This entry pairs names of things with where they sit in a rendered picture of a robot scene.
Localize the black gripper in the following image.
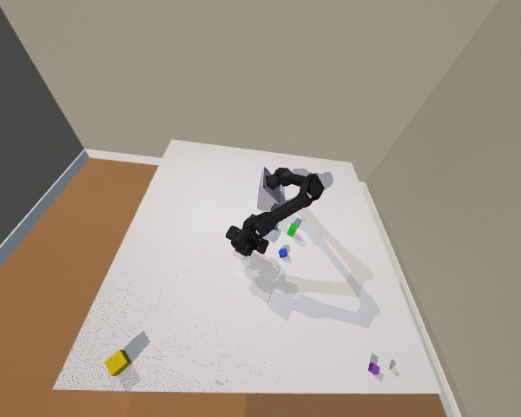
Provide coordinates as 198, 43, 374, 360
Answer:
226, 226, 269, 254

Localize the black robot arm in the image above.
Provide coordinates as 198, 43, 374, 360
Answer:
231, 168, 325, 257

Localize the small purple block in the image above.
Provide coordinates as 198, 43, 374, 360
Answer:
368, 363, 380, 374

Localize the yellow cube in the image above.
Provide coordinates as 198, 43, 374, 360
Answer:
104, 350, 132, 376

